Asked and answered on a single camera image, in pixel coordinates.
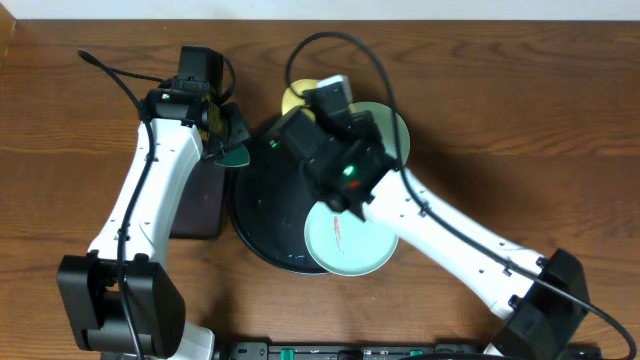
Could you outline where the green yellow sponge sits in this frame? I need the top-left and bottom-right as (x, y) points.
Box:
(215, 145), (250, 168)

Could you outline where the yellow plate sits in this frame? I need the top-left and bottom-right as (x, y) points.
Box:
(281, 79), (318, 121)

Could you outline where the green plate with red stain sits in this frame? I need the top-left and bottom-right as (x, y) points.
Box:
(304, 202), (399, 276)

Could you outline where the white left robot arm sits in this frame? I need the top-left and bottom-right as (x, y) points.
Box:
(57, 93), (248, 359)

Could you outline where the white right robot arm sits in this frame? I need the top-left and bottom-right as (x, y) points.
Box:
(267, 77), (588, 359)

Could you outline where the black round tray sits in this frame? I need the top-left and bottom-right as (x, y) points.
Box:
(228, 116), (330, 275)

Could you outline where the black rectangular tray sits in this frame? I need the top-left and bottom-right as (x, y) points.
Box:
(170, 160), (226, 240)

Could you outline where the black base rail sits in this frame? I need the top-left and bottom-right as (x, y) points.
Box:
(213, 342), (484, 360)

